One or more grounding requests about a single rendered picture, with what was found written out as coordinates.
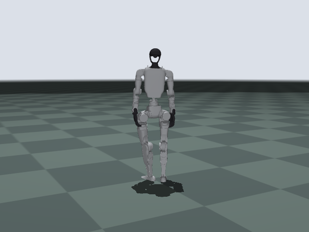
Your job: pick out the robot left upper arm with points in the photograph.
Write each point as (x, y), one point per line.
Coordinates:
(138, 80)

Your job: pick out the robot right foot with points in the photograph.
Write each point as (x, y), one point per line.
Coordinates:
(163, 179)

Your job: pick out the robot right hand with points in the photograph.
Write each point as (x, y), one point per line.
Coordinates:
(172, 119)

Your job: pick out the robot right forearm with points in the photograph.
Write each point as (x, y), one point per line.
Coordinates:
(171, 103)

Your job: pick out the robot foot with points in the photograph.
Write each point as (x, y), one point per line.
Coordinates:
(163, 179)
(152, 178)

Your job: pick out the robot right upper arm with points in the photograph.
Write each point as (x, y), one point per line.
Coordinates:
(170, 83)

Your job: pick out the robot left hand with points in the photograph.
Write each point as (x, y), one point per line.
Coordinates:
(135, 117)

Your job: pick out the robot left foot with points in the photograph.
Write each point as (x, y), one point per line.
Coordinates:
(152, 178)

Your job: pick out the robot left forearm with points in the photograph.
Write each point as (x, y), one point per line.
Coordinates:
(135, 100)

